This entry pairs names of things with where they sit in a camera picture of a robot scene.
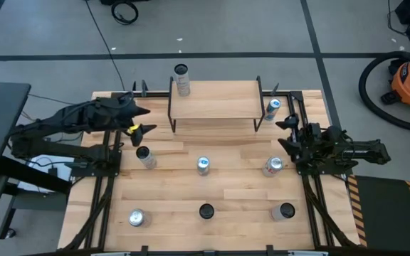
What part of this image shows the black aluminium table frame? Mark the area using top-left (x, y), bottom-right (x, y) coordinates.
top-left (62, 90), bottom-right (361, 256)

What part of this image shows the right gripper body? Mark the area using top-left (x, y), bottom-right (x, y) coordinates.
top-left (289, 114), bottom-right (322, 165)

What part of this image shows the tall white orange-print can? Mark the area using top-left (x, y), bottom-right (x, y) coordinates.
top-left (198, 203), bottom-right (216, 220)

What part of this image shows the white paper box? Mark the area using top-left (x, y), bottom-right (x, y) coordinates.
top-left (17, 157), bottom-right (75, 195)

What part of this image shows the blue silver Red Bull can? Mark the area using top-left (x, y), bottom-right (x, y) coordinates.
top-left (196, 156), bottom-right (211, 177)
top-left (263, 98), bottom-right (282, 122)

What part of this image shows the tall white can black lid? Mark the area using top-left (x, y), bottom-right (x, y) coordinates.
top-left (270, 202), bottom-right (297, 222)
top-left (173, 63), bottom-right (191, 97)

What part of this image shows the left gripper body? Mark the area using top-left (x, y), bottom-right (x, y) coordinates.
top-left (114, 97), bottom-right (145, 147)

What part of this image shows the silver Diet Coke can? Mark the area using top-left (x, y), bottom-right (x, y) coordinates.
top-left (261, 156), bottom-right (285, 178)
top-left (127, 208), bottom-right (152, 228)

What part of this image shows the black hazard-striped floor mat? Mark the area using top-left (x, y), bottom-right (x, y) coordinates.
top-left (347, 174), bottom-right (410, 254)

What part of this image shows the coiled black cable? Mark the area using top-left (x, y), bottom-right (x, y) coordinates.
top-left (110, 1), bottom-right (140, 26)

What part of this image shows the long black floor cable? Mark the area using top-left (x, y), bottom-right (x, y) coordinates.
top-left (85, 0), bottom-right (126, 92)

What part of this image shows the white Peach Vibe can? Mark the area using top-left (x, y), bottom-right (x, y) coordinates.
top-left (135, 145), bottom-right (158, 170)

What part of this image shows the wooden shelf black metal frame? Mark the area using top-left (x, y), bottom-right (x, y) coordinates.
top-left (167, 75), bottom-right (266, 133)

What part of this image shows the thin dark floor cable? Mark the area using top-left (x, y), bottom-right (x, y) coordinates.
top-left (28, 93), bottom-right (76, 106)

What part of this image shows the black equipment cable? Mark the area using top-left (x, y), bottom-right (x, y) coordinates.
top-left (387, 0), bottom-right (410, 36)

